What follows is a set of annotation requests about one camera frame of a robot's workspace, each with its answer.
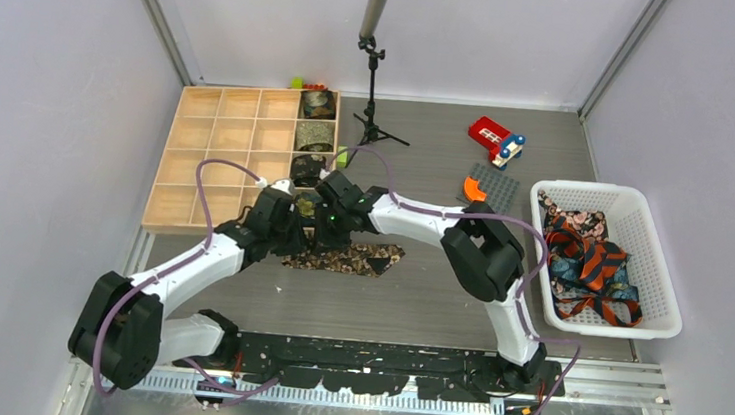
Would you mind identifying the brown floral black tie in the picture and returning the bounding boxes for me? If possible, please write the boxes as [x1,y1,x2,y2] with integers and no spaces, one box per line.
[281,243,406,278]

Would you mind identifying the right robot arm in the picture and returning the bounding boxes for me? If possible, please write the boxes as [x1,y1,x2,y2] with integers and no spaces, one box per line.
[314,170,547,392]

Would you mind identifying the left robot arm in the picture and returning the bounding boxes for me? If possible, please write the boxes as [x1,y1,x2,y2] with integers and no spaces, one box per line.
[67,179,302,390]

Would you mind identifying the navy yellow floral rolled tie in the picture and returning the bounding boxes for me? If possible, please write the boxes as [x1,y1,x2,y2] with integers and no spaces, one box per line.
[294,191,323,227]

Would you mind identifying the black beige floral rolled tie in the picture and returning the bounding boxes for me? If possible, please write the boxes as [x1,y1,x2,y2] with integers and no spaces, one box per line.
[289,153,328,188]

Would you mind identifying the olive patterned rolled tie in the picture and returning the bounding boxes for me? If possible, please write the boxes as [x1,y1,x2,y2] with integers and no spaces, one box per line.
[294,120,336,153]

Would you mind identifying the wooden compartment tray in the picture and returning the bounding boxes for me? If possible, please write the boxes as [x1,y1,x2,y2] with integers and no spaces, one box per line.
[139,75,344,250]

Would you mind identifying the dark gold rolled tie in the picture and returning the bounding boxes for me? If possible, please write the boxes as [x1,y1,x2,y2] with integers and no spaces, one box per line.
[301,89,337,120]

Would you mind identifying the small red orange blocks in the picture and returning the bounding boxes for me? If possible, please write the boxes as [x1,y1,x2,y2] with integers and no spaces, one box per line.
[302,83,327,91]

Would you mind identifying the orange curved block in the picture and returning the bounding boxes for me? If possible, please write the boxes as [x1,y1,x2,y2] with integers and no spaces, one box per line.
[462,176,487,203]

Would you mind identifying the grey building baseplate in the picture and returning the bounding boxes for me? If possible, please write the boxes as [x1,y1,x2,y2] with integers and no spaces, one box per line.
[457,163,520,215]

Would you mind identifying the black microphone tripod stand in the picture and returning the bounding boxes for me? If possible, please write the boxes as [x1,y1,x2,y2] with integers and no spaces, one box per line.
[353,36,410,148]

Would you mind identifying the red toy truck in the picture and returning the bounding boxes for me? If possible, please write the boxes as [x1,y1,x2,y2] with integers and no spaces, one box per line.
[467,116,527,171]

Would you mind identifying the blue patterned tie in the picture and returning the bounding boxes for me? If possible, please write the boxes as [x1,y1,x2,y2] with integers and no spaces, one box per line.
[548,256,640,301]

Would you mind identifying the pink floral dark tie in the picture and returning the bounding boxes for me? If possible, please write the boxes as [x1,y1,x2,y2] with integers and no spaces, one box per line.
[537,189,609,243]

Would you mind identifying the orange navy striped tie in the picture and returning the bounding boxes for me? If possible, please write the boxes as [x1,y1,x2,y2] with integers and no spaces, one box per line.
[544,228,643,328]

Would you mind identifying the white plastic basket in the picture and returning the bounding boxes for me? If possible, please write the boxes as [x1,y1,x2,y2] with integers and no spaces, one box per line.
[530,180,683,340]

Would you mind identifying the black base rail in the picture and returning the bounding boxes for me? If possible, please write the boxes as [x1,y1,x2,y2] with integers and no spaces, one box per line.
[195,331,563,403]

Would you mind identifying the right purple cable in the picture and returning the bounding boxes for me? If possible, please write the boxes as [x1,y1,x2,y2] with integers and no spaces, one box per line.
[302,142,599,415]

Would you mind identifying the purple cable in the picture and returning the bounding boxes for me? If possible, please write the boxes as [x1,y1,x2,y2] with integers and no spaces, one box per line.
[88,148,303,415]
[302,142,599,415]

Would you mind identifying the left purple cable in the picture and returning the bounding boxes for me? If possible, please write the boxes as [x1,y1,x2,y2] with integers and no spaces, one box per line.
[88,148,303,415]

